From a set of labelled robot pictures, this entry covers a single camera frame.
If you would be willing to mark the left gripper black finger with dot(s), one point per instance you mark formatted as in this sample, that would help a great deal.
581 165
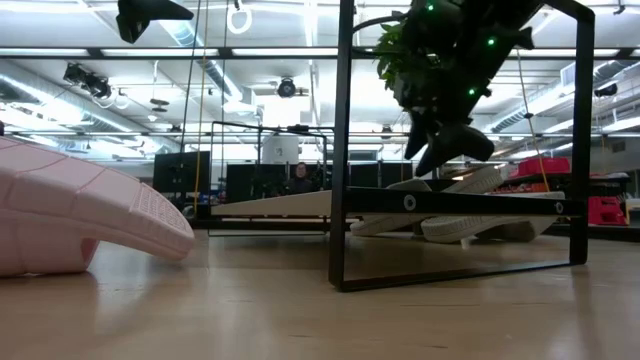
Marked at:
145 12

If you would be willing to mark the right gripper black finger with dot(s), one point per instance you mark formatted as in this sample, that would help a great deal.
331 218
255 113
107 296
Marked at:
418 135
460 145

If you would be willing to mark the grey slide sandal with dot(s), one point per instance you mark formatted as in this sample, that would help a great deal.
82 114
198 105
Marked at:
380 226
465 227

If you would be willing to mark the pink slide sandal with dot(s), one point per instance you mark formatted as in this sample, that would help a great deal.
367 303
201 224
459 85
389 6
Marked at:
75 200

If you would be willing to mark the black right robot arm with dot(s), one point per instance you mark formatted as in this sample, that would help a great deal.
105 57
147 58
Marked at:
465 30

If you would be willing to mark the green potted plant black pot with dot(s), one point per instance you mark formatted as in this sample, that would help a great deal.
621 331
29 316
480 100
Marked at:
392 55

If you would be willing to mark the black ceiling device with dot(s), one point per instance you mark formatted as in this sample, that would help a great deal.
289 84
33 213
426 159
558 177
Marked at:
90 80

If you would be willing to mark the red storage bin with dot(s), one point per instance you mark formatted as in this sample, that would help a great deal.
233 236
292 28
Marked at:
545 166

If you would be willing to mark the person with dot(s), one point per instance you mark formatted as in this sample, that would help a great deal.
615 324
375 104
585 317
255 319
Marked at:
300 182

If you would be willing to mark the white box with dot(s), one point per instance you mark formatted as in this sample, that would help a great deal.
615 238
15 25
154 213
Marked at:
280 150

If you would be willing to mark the round black ceiling fixture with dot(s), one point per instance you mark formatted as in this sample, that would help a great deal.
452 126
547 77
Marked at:
286 88

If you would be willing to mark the red crate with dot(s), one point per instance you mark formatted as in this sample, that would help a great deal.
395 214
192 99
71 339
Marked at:
607 210

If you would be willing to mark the black monitor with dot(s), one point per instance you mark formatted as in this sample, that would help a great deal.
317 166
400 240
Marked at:
180 172

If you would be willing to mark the black frame wooden shoe shelf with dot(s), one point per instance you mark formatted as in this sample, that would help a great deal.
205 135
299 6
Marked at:
342 150

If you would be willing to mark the black aluminium table frame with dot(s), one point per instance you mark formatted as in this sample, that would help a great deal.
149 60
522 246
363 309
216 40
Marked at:
260 224

